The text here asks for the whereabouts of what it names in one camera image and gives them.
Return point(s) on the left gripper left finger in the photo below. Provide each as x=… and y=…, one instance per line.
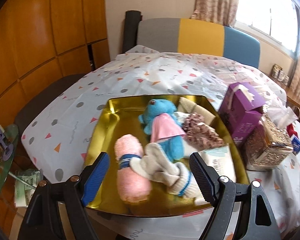
x=80, y=190

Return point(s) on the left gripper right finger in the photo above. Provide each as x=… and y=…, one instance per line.
x=219, y=191

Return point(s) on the white packaged towel roll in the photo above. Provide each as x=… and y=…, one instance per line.
x=220, y=159

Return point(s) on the pink dishcloth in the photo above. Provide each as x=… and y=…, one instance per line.
x=132, y=187

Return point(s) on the mauve satin scrunchie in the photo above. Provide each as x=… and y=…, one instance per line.
x=201, y=134

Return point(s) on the white socks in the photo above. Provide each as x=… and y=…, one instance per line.
x=156, y=166

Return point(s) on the blue plush toy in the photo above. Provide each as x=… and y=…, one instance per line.
x=163, y=128

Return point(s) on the red Christmas sock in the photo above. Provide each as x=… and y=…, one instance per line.
x=291, y=131

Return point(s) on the patterned plastic tablecloth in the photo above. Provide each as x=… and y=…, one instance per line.
x=58, y=137

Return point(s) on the gold embossed tissue box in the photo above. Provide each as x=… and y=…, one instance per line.
x=267, y=146

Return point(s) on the gold tray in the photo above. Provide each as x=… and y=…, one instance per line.
x=149, y=140

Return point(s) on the purple tissue box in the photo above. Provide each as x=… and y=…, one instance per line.
x=241, y=110

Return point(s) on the blue Tempo tissue pack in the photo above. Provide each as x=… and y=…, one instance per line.
x=296, y=144

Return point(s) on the glass side table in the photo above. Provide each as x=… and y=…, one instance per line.
x=25, y=181

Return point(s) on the cream folded cloth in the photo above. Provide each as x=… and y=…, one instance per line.
x=187, y=106

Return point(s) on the wooden desk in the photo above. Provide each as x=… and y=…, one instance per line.
x=289, y=97

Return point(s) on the boxes on desk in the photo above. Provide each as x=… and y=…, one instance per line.
x=278, y=74

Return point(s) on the grey yellow blue sofa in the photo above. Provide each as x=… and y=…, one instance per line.
x=180, y=35

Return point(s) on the wooden wardrobe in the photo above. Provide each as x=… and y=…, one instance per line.
x=42, y=41

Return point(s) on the left beige curtain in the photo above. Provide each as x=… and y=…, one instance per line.
x=216, y=11

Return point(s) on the window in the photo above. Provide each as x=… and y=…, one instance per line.
x=274, y=21

